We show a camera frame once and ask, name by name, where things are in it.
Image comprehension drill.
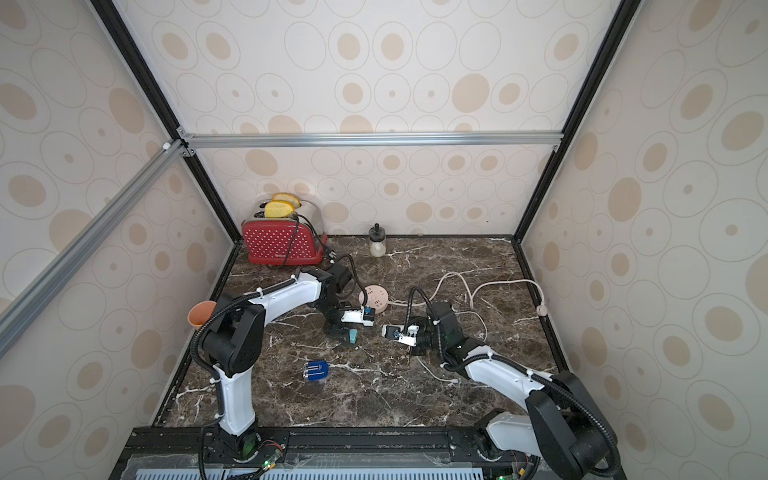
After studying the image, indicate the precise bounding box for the yellow toast slice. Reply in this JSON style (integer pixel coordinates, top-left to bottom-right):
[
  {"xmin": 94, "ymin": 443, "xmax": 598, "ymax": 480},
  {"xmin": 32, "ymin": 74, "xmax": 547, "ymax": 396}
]
[
  {"xmin": 272, "ymin": 192, "xmax": 301, "ymax": 209},
  {"xmin": 264, "ymin": 200, "xmax": 295, "ymax": 219}
]

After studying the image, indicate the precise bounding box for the red toaster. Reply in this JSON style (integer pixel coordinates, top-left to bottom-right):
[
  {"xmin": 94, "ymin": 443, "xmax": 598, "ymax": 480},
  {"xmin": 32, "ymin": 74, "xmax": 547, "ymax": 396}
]
[{"xmin": 241, "ymin": 218, "xmax": 327, "ymax": 266}]

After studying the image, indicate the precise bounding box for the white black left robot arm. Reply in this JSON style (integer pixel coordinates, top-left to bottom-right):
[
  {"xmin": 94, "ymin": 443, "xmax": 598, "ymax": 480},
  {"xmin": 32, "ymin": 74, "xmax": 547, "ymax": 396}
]
[{"xmin": 187, "ymin": 255, "xmax": 376, "ymax": 458}]

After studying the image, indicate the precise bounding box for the silver aluminium rail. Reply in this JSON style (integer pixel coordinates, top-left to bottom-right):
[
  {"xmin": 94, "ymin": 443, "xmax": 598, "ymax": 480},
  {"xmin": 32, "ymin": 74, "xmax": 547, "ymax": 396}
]
[
  {"xmin": 185, "ymin": 130, "xmax": 563, "ymax": 149},
  {"xmin": 1, "ymin": 139, "xmax": 184, "ymax": 354}
]

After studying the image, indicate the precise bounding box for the silver aluminium rear rail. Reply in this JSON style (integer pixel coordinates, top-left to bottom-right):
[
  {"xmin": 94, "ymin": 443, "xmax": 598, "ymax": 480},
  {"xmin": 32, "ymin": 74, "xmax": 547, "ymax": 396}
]
[{"xmin": 185, "ymin": 130, "xmax": 563, "ymax": 149}]

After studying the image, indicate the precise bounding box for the yellow front toast slice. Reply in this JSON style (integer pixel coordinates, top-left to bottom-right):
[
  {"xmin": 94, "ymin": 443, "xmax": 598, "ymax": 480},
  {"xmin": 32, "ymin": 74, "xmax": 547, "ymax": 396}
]
[{"xmin": 264, "ymin": 200, "xmax": 295, "ymax": 219}]

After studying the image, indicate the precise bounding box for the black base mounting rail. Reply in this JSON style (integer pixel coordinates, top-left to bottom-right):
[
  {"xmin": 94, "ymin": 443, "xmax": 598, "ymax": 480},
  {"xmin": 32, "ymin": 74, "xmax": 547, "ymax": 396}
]
[{"xmin": 109, "ymin": 427, "xmax": 583, "ymax": 479}]

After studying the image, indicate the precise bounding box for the black toaster power cord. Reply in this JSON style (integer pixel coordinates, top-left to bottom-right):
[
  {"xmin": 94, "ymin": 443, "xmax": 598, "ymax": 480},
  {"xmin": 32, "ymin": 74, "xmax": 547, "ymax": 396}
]
[{"xmin": 281, "ymin": 213, "xmax": 337, "ymax": 266}]

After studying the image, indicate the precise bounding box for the glass jar with black lid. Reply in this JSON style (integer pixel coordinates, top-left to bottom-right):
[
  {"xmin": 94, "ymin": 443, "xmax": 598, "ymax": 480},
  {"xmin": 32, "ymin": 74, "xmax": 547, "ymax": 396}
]
[{"xmin": 368, "ymin": 223, "xmax": 386, "ymax": 258}]

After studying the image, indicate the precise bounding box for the silver aluminium left rail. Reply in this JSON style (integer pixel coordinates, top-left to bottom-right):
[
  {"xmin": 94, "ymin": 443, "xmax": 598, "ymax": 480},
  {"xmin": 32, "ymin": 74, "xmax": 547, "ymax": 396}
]
[{"xmin": 1, "ymin": 139, "xmax": 184, "ymax": 354}]

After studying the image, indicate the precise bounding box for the pink round power strip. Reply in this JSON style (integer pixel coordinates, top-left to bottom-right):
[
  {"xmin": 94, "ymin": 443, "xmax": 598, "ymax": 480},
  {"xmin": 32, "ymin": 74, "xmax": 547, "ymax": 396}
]
[{"xmin": 359, "ymin": 285, "xmax": 389, "ymax": 314}]

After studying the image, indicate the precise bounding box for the white power strip cord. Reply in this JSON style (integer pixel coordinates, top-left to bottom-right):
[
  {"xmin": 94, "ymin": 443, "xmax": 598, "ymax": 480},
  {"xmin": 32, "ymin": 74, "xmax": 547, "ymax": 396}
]
[{"xmin": 388, "ymin": 271, "xmax": 550, "ymax": 318}]

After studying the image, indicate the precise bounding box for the orange plastic cup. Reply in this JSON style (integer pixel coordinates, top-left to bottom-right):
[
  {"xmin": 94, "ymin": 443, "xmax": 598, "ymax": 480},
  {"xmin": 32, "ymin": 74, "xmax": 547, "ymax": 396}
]
[{"xmin": 187, "ymin": 300, "xmax": 216, "ymax": 330}]

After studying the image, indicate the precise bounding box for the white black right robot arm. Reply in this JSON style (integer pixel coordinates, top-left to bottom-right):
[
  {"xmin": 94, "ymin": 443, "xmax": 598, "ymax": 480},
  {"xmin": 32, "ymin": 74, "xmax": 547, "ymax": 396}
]
[{"xmin": 393, "ymin": 286, "xmax": 622, "ymax": 479}]

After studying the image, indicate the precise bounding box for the yellow rear toast slice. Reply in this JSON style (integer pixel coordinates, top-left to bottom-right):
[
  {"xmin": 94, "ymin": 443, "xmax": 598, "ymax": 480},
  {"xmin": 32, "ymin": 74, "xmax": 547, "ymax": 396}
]
[{"xmin": 272, "ymin": 192, "xmax": 301, "ymax": 209}]

